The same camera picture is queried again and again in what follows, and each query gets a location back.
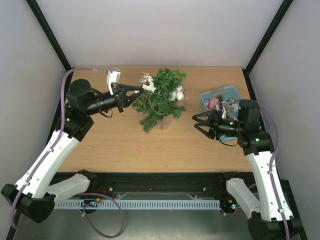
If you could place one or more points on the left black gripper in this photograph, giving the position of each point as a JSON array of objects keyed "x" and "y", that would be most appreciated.
[{"x": 121, "y": 98}]

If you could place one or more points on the black aluminium frame rail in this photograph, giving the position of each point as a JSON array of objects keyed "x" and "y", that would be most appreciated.
[{"x": 201, "y": 185}]

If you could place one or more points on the frosted pine cone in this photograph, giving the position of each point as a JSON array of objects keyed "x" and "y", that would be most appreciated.
[{"x": 220, "y": 98}]

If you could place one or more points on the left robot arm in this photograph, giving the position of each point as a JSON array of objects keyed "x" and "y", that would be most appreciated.
[{"x": 33, "y": 195}]

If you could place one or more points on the light blue cable duct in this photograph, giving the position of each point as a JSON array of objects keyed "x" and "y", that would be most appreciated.
[{"x": 77, "y": 204}]

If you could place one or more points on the white cotton boll ornament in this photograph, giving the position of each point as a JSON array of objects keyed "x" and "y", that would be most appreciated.
[{"x": 177, "y": 94}]

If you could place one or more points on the small green christmas tree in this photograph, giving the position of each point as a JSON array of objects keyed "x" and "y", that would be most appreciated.
[{"x": 170, "y": 79}]

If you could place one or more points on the light blue plastic basket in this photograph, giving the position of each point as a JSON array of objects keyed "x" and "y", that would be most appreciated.
[{"x": 225, "y": 100}]

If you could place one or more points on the pink fluffy ornament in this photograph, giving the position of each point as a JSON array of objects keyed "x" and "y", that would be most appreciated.
[{"x": 212, "y": 103}]

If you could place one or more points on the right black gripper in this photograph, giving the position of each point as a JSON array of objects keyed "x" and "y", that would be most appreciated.
[{"x": 212, "y": 124}]

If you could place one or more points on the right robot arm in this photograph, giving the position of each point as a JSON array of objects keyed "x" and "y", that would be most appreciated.
[{"x": 269, "y": 217}]

